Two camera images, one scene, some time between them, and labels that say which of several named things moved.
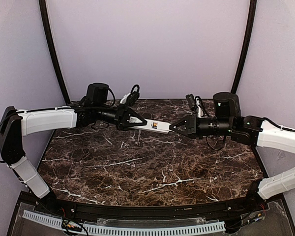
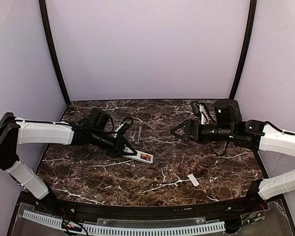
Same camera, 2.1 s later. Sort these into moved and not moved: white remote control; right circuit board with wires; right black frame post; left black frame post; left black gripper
Moved: white remote control; left black gripper
Not moved: left black frame post; right circuit board with wires; right black frame post
